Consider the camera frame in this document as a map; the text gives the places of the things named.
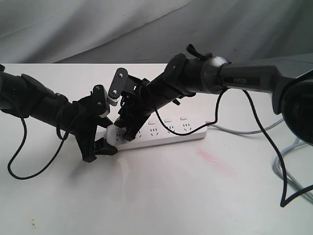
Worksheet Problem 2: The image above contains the grey power cable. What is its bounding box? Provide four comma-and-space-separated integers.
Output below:
204, 117, 313, 204

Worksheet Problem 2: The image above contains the grey backdrop cloth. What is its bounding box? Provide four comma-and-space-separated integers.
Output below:
0, 0, 313, 63

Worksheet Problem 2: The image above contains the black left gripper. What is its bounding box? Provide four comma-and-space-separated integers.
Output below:
70, 95, 118, 162

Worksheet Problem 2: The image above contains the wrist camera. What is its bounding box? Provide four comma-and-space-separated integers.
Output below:
107, 68, 128, 106
91, 84, 110, 118

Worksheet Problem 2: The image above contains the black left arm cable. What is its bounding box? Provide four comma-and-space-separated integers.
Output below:
7, 97, 86, 181

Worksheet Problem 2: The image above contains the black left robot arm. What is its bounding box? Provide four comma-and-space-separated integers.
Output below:
0, 66, 118, 163

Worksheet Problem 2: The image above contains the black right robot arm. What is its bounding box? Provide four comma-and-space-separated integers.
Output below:
115, 45, 313, 144

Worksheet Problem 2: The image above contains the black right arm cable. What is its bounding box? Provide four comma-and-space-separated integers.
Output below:
139, 80, 313, 208

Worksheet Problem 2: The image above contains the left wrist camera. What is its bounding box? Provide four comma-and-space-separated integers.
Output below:
91, 84, 110, 118

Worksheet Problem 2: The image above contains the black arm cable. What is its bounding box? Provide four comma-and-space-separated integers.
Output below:
139, 80, 313, 208
7, 97, 86, 181

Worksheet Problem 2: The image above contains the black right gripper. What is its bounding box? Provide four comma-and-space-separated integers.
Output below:
114, 76, 159, 141

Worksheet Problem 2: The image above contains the white five-outlet power strip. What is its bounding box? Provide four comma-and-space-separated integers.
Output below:
105, 114, 207, 151

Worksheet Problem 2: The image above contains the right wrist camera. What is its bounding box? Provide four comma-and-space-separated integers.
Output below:
107, 68, 128, 106

